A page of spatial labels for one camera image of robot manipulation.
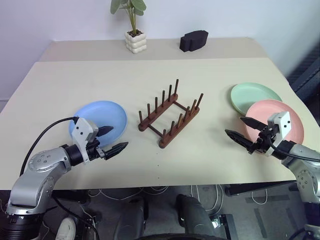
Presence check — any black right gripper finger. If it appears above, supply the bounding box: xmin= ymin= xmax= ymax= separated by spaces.
xmin=224 ymin=128 xmax=256 ymax=152
xmin=240 ymin=116 xmax=267 ymax=132

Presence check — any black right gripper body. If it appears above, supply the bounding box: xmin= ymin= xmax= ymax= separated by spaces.
xmin=246 ymin=125 xmax=280 ymax=156

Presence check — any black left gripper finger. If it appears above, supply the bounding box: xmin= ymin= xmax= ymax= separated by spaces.
xmin=103 ymin=141 xmax=129 ymax=161
xmin=97 ymin=125 xmax=115 ymax=137

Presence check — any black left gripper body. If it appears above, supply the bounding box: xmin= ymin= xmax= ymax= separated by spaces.
xmin=85 ymin=139 xmax=109 ymax=161

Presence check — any brown wooden dish rack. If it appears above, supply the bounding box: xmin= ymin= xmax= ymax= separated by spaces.
xmin=137 ymin=78 xmax=204 ymax=149

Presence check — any blue plate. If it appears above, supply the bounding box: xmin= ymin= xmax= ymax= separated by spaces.
xmin=68 ymin=100 xmax=129 ymax=149

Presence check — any green plate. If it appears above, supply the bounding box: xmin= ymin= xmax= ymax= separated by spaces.
xmin=230 ymin=83 xmax=284 ymax=118

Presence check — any pink red plate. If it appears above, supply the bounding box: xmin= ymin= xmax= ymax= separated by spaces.
xmin=244 ymin=99 xmax=305 ymax=147

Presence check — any black table leg bar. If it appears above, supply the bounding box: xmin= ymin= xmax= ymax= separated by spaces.
xmin=224 ymin=180 xmax=300 ymax=196

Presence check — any dark rounded robot leg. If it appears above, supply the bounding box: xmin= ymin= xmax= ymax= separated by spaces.
xmin=112 ymin=196 xmax=149 ymax=240
xmin=175 ymin=193 xmax=216 ymax=240

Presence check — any black office chair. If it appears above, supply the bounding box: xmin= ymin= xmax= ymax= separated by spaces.
xmin=286 ymin=41 xmax=320 ymax=118

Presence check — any white shoe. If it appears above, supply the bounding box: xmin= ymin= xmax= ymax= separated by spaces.
xmin=54 ymin=216 xmax=77 ymax=240

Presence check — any white bubble plant pot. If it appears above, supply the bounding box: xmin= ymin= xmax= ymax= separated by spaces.
xmin=124 ymin=29 xmax=148 ymax=55

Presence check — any black foam block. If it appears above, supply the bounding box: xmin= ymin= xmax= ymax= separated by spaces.
xmin=179 ymin=29 xmax=210 ymax=53

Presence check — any green leafy plant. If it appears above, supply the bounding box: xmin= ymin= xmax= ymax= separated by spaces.
xmin=110 ymin=0 xmax=147 ymax=35

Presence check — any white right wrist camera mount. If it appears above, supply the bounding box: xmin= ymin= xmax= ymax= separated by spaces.
xmin=264 ymin=111 xmax=291 ymax=157

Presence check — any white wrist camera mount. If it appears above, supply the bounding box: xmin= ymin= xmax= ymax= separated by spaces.
xmin=264 ymin=111 xmax=291 ymax=157
xmin=70 ymin=117 xmax=100 ymax=166

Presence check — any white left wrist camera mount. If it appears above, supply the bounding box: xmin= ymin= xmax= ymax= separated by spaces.
xmin=70 ymin=117 xmax=100 ymax=166

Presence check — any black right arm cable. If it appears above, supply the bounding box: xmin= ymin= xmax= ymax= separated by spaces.
xmin=261 ymin=129 xmax=320 ymax=161

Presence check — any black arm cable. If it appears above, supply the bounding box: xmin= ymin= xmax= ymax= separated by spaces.
xmin=261 ymin=129 xmax=320 ymax=161
xmin=19 ymin=116 xmax=78 ymax=180

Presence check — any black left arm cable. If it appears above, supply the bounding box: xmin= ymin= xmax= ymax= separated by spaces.
xmin=19 ymin=116 xmax=78 ymax=180

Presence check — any white floor cable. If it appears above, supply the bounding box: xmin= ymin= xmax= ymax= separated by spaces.
xmin=189 ymin=184 xmax=226 ymax=213

